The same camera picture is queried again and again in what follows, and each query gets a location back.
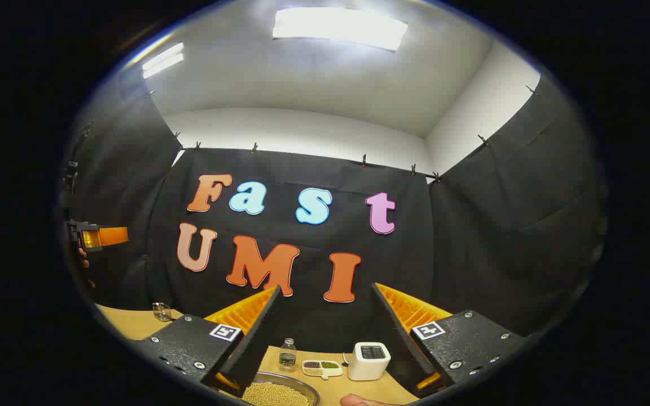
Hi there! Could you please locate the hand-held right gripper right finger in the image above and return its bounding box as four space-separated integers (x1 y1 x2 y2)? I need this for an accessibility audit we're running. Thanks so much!
370 282 527 398

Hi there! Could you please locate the large ceiling light panel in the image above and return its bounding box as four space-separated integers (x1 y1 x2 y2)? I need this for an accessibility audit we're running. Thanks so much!
273 7 409 52

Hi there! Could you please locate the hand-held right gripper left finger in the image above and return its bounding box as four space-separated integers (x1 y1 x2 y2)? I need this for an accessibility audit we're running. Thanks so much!
136 285 283 396

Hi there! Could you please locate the heap of soybeans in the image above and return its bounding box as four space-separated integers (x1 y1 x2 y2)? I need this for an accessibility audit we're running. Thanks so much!
243 382 310 406

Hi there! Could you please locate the white toaster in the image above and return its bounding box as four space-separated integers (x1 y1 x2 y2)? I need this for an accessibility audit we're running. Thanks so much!
347 342 392 381

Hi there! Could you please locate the small ceiling light panel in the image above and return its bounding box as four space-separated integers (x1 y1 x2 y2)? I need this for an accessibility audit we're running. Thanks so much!
142 42 185 80

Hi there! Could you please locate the clear plastic water bottle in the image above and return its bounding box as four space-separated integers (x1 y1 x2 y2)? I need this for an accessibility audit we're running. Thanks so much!
279 338 297 372

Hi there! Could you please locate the white divided dish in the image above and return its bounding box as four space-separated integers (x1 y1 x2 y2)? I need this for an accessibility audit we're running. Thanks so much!
301 360 344 379

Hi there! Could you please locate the row of black cloth clips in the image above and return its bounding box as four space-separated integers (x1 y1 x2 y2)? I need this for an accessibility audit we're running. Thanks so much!
144 85 534 184

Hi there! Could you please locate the stainless steel pot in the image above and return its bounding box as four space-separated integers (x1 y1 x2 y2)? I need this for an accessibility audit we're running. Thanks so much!
244 371 321 406

